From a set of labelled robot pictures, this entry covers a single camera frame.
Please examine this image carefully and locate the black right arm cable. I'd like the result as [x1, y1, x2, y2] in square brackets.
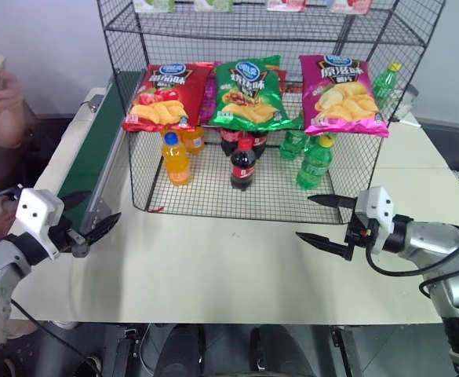
[365, 234, 459, 303]

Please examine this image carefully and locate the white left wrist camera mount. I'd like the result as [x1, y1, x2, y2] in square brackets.
[14, 188, 66, 261]

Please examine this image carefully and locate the magenta potato chips bag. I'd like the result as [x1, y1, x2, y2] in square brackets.
[298, 54, 391, 139]

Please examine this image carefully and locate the green soda bottle yellow cap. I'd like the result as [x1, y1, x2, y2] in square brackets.
[371, 62, 403, 112]
[295, 134, 334, 191]

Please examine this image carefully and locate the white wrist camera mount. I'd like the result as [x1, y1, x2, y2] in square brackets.
[14, 188, 66, 261]
[353, 186, 395, 255]

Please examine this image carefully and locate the green conveyor belt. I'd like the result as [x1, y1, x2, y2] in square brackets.
[53, 70, 148, 236]

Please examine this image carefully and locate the pink snack packet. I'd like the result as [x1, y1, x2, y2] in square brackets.
[265, 0, 308, 13]
[329, 0, 373, 14]

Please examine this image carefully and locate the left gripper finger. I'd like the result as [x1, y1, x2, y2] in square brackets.
[60, 190, 93, 216]
[82, 212, 122, 247]

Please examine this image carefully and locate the person's bare hand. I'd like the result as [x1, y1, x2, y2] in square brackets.
[0, 65, 27, 119]

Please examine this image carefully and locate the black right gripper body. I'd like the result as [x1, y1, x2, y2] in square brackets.
[344, 210, 377, 249]

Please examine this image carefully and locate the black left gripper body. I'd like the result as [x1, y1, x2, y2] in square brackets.
[48, 217, 92, 259]

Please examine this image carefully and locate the black wire rack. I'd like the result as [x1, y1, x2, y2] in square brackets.
[97, 0, 448, 226]

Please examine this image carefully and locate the green potato chips bag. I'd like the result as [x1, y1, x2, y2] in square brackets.
[206, 54, 293, 132]

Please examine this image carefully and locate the red potato chips bag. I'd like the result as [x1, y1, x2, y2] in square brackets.
[122, 61, 215, 134]

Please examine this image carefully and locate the clear plastic cup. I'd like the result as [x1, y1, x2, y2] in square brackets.
[392, 83, 421, 121]

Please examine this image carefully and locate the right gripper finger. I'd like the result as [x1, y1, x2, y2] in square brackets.
[295, 231, 353, 262]
[307, 194, 359, 210]

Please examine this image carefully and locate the cola bottle red cap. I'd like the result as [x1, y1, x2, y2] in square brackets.
[229, 137, 259, 192]

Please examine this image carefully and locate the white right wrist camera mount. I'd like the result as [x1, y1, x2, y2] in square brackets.
[353, 186, 395, 255]

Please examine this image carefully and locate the thin black floor cable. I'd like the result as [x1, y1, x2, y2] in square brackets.
[10, 298, 101, 374]

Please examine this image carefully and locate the orange soda bottle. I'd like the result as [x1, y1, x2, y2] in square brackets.
[162, 132, 193, 187]
[179, 126, 206, 156]

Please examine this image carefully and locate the green snack packet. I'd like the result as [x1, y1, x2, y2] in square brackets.
[132, 0, 177, 14]
[193, 0, 235, 13]

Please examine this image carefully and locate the purple chips bag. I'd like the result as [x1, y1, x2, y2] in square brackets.
[199, 73, 218, 127]

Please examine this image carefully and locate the dark red chips bag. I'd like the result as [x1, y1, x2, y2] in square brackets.
[277, 69, 305, 96]

